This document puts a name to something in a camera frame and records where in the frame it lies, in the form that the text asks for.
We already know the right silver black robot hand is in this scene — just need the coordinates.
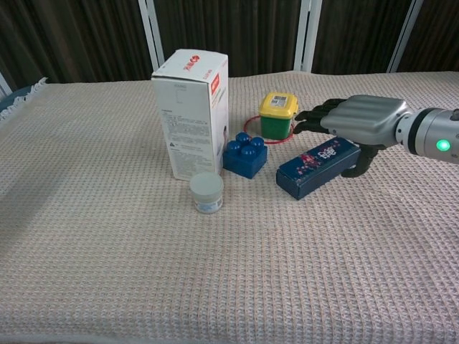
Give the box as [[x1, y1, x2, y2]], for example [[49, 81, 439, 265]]
[[293, 95, 412, 179]]

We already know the blue glasses case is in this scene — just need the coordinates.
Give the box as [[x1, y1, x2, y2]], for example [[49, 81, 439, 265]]
[[275, 137, 362, 201]]

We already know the yellow-lidded green container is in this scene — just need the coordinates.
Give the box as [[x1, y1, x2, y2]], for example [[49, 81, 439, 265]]
[[258, 92, 301, 140]]

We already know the white cardboard box red logo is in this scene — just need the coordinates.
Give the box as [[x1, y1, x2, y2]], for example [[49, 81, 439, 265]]
[[151, 49, 230, 181]]

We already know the blue toy building brick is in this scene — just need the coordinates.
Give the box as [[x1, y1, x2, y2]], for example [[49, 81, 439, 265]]
[[222, 132, 269, 179]]

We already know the beige woven tablecloth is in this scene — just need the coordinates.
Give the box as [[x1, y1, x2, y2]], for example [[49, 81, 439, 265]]
[[0, 70, 459, 344]]

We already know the white metal frame post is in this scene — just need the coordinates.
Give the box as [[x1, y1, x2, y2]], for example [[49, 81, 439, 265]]
[[0, 71, 12, 98], [293, 0, 323, 72], [138, 0, 166, 72], [386, 0, 425, 74]]

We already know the red ring cord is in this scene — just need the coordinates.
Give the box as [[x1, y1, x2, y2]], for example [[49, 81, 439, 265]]
[[242, 114, 298, 145]]

